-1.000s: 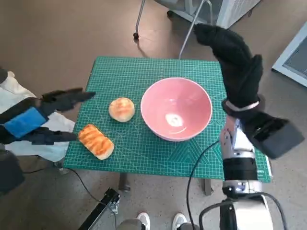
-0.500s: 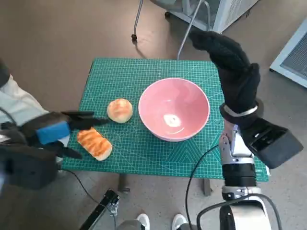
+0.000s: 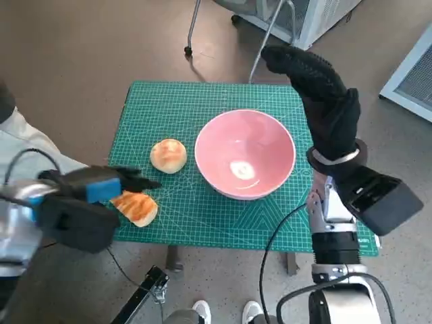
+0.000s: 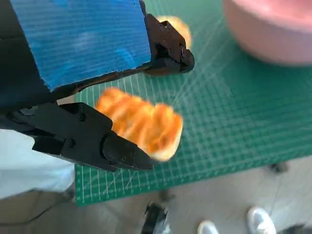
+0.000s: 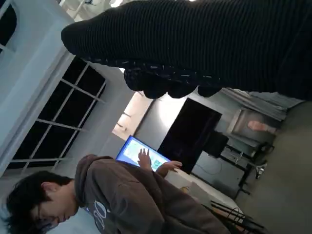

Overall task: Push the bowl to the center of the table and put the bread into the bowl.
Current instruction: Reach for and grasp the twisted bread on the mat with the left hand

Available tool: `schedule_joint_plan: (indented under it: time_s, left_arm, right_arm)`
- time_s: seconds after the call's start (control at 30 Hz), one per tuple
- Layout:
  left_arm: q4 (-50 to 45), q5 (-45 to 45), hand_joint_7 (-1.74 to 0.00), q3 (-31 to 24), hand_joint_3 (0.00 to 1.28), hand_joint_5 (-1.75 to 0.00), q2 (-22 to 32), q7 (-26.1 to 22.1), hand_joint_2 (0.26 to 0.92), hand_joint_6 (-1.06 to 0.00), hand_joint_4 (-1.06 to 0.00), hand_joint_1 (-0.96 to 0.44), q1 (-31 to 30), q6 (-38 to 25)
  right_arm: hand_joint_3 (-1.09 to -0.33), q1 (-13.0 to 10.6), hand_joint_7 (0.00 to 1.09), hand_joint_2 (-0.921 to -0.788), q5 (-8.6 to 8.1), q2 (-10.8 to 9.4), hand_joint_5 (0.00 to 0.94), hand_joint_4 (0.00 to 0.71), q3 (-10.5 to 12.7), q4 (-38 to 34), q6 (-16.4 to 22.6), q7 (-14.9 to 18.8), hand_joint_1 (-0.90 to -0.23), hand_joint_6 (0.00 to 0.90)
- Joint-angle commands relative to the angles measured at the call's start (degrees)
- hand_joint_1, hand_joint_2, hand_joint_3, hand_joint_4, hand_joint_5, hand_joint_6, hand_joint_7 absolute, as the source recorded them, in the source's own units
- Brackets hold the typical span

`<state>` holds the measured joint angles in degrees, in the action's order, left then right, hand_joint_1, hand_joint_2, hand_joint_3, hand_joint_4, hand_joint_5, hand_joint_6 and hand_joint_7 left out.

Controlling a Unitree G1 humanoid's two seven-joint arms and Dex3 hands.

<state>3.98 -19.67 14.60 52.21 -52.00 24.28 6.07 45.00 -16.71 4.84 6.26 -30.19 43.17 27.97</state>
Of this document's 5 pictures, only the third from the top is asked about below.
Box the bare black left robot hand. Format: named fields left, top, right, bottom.
left=62, top=165, right=162, bottom=205

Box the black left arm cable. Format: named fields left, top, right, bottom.
left=6, top=148, right=61, bottom=190

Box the grey slanted chair leg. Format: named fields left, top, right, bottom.
left=248, top=0, right=288, bottom=84

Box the black metal stand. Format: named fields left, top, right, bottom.
left=111, top=265, right=169, bottom=324

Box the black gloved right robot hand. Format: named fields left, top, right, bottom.
left=261, top=45, right=360, bottom=163

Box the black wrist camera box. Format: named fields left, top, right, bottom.
left=332, top=165, right=425, bottom=236
left=39, top=195, right=122, bottom=254

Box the white unit with vent grille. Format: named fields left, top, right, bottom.
left=378, top=23, right=432, bottom=122

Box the white cabinet on castors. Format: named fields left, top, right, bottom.
left=231, top=0, right=362, bottom=51

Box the pink bowl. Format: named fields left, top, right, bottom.
left=194, top=109, right=297, bottom=201

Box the green cutting mat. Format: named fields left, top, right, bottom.
left=107, top=80, right=381, bottom=257

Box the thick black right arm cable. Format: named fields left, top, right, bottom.
left=275, top=283, right=325, bottom=324

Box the grey chair leg with castor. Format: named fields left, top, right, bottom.
left=184, top=0, right=203, bottom=57

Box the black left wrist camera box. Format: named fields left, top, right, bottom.
left=39, top=195, right=122, bottom=254

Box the round toy bread bun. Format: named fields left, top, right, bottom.
left=149, top=138, right=188, bottom=175

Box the dark table leg bracket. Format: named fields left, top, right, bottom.
left=282, top=252, right=300, bottom=275
left=166, top=245, right=184, bottom=272

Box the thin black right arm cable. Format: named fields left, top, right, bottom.
left=259, top=204, right=310, bottom=320

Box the white shoe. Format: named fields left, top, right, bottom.
left=192, top=299, right=213, bottom=324
left=243, top=299, right=264, bottom=324

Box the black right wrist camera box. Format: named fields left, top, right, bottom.
left=332, top=165, right=425, bottom=236

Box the person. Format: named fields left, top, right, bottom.
left=0, top=79, right=90, bottom=190

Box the black floor cable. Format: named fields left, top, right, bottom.
left=107, top=248, right=144, bottom=288

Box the long striped toy bread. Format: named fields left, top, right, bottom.
left=109, top=190, right=159, bottom=228

